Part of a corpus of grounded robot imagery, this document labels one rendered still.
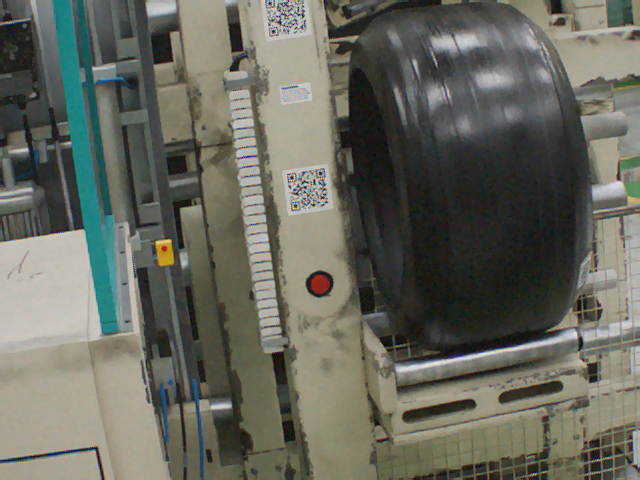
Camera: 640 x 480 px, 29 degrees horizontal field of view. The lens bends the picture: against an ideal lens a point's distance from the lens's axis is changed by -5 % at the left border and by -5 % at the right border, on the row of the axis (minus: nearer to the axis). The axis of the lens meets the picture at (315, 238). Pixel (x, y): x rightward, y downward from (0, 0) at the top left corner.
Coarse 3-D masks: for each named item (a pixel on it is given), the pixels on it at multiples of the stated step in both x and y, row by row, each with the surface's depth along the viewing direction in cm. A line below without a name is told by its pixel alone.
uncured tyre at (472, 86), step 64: (384, 64) 205; (448, 64) 200; (512, 64) 200; (384, 128) 250; (448, 128) 195; (512, 128) 196; (576, 128) 200; (384, 192) 251; (448, 192) 195; (512, 192) 196; (576, 192) 198; (384, 256) 240; (448, 256) 198; (512, 256) 199; (576, 256) 202; (448, 320) 206; (512, 320) 209
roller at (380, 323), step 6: (384, 312) 243; (366, 318) 242; (372, 318) 242; (378, 318) 242; (384, 318) 242; (372, 324) 241; (378, 324) 241; (384, 324) 242; (390, 324) 242; (378, 330) 242; (384, 330) 242; (390, 330) 242; (396, 330) 242; (378, 336) 243
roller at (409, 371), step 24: (528, 336) 219; (552, 336) 218; (576, 336) 218; (408, 360) 216; (432, 360) 215; (456, 360) 215; (480, 360) 216; (504, 360) 217; (528, 360) 218; (408, 384) 216
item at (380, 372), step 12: (372, 336) 222; (372, 348) 216; (384, 348) 215; (372, 360) 213; (384, 360) 210; (372, 372) 215; (384, 372) 210; (372, 384) 217; (384, 384) 210; (372, 396) 219; (384, 396) 211; (396, 396) 211; (384, 408) 211; (396, 408) 211
